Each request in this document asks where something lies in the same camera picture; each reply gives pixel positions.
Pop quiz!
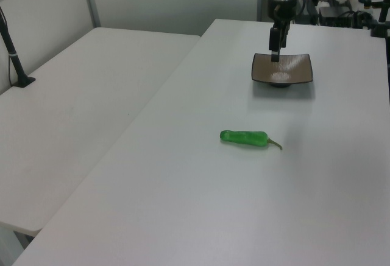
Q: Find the black camera stand pole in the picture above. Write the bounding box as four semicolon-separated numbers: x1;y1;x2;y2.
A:
0;5;37;88

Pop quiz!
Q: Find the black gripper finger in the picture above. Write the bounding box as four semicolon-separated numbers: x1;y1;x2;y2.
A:
269;27;280;63
279;22;290;49

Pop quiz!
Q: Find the square brown ceramic plate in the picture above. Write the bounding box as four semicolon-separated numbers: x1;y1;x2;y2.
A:
250;52;314;89

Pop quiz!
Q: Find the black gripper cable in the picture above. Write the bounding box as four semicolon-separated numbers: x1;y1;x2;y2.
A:
296;0;309;23

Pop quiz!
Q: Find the green chili pepper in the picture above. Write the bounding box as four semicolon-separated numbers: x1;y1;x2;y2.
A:
219;130;283;150

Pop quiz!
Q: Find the black electronics box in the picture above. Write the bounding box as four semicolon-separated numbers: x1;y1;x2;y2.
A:
319;5;352;28

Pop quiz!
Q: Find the grey metal partition post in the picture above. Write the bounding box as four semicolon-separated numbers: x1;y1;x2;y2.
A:
80;0;102;29

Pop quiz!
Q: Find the black clamp camera stand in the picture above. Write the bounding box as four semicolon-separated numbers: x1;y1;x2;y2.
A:
369;0;390;38

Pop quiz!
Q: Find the black upright post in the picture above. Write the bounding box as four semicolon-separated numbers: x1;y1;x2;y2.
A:
310;0;319;24

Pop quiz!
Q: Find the robot gripper body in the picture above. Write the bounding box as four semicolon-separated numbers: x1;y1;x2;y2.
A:
268;0;297;31

